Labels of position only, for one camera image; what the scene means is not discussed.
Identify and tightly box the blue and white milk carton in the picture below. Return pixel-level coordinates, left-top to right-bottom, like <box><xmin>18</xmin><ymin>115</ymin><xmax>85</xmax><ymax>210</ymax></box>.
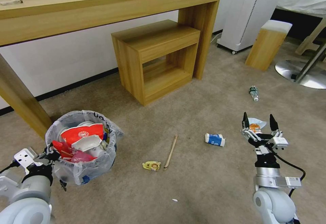
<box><xmin>204</xmin><ymin>133</ymin><xmax>226</xmax><ymax>148</ymax></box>

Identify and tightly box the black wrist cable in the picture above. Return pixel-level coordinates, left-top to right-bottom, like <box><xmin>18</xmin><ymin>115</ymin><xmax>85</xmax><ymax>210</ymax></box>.
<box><xmin>270</xmin><ymin>153</ymin><xmax>306</xmax><ymax>198</ymax></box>
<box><xmin>0</xmin><ymin>161</ymin><xmax>17</xmax><ymax>175</ymax></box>

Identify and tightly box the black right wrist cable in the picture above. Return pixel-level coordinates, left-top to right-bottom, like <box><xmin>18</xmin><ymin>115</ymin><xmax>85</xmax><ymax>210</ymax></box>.
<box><xmin>270</xmin><ymin>153</ymin><xmax>306</xmax><ymax>198</ymax></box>

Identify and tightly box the small wooden nesting stool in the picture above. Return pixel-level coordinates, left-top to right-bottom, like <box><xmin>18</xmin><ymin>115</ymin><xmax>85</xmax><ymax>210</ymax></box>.
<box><xmin>111</xmin><ymin>19</ymin><xmax>201</xmax><ymax>107</ymax></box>

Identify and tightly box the grey metal table pole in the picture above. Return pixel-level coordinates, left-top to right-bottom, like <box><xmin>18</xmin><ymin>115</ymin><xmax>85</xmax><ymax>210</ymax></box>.
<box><xmin>294</xmin><ymin>43</ymin><xmax>326</xmax><ymax>83</ymax></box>

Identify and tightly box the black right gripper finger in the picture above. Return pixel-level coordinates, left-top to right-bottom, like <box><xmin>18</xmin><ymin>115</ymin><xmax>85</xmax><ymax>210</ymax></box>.
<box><xmin>240</xmin><ymin>111</ymin><xmax>263</xmax><ymax>143</ymax></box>
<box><xmin>269</xmin><ymin>114</ymin><xmax>284</xmax><ymax>140</ymax></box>

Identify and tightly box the crumpled blue white paper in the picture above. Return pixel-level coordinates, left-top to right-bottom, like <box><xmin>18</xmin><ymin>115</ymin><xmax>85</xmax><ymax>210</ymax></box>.
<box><xmin>247</xmin><ymin>117</ymin><xmax>267</xmax><ymax>129</ymax></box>

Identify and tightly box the crushed clear plastic bottle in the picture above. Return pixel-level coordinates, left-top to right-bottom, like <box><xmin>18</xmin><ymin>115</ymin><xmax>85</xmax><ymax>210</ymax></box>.
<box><xmin>249</xmin><ymin>85</ymin><xmax>260</xmax><ymax>102</ymax></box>

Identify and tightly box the round silver table base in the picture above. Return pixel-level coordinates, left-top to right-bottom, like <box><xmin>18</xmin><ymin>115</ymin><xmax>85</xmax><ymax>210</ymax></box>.
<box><xmin>275</xmin><ymin>59</ymin><xmax>326</xmax><ymax>90</ymax></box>

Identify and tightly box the trash bin with clear liner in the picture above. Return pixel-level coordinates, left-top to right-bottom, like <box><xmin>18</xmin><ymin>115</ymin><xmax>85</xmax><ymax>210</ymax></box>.
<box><xmin>45</xmin><ymin>110</ymin><xmax>125</xmax><ymax>186</ymax></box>

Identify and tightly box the crumpled yellow snack wrapper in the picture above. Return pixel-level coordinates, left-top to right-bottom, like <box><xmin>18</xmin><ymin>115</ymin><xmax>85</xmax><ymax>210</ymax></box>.
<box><xmin>142</xmin><ymin>160</ymin><xmax>162</xmax><ymax>171</ymax></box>

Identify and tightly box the thin wooden stick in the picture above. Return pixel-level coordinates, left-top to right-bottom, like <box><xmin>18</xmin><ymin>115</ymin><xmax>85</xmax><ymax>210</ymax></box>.
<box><xmin>163</xmin><ymin>134</ymin><xmax>179</xmax><ymax>171</ymax></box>

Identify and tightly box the long wooden desk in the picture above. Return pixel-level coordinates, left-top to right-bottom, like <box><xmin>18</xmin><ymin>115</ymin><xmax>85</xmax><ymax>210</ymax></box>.
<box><xmin>0</xmin><ymin>0</ymin><xmax>224</xmax><ymax>141</ymax></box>

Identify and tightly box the red and white paper bag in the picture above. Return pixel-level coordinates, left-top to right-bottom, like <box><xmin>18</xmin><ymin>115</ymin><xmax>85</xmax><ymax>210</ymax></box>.
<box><xmin>60</xmin><ymin>123</ymin><xmax>106</xmax><ymax>152</ymax></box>

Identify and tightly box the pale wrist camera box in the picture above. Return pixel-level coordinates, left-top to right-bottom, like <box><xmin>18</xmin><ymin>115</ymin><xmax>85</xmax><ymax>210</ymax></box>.
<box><xmin>13</xmin><ymin>148</ymin><xmax>39</xmax><ymax>170</ymax></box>
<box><xmin>266</xmin><ymin>136</ymin><xmax>289</xmax><ymax>150</ymax></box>

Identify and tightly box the tall white appliance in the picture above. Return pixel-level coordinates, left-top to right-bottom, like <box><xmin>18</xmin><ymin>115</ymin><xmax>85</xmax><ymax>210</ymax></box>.
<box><xmin>216</xmin><ymin>0</ymin><xmax>290</xmax><ymax>55</ymax></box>

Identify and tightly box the wooden block stool white cushion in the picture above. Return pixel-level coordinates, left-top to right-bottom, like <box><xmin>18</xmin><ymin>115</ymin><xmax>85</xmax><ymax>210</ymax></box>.
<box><xmin>244</xmin><ymin>20</ymin><xmax>293</xmax><ymax>72</ymax></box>

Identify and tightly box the light wooden chair leg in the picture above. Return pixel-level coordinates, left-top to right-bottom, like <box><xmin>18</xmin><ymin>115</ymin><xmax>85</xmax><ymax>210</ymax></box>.
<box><xmin>295</xmin><ymin>17</ymin><xmax>326</xmax><ymax>56</ymax></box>

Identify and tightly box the crumpled red plastic wrapper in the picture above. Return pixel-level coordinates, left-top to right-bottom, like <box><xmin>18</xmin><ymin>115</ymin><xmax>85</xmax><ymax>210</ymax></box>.
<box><xmin>52</xmin><ymin>140</ymin><xmax>98</xmax><ymax>163</ymax></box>

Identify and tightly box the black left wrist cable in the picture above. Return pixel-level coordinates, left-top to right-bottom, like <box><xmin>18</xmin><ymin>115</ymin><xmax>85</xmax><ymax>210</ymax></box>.
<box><xmin>0</xmin><ymin>161</ymin><xmax>17</xmax><ymax>175</ymax></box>

